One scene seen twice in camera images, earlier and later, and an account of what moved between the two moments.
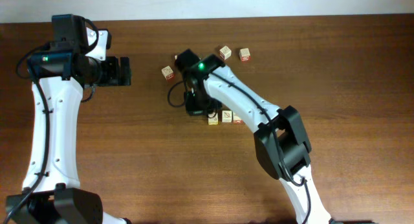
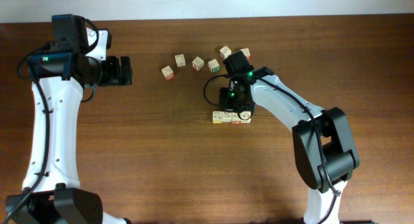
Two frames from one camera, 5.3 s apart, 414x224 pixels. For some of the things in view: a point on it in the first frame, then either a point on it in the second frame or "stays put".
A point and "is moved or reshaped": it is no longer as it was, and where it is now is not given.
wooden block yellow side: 213,121 is moved or reshaped
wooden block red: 168,72 stays put
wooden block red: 237,120 stays put
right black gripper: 194,110 → 224,93
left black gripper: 113,76 stays put
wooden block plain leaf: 226,116 stays put
